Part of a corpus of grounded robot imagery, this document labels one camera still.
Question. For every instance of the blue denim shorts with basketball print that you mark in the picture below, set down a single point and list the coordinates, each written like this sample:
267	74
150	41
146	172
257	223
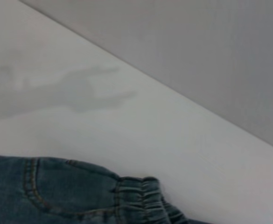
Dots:
57	196

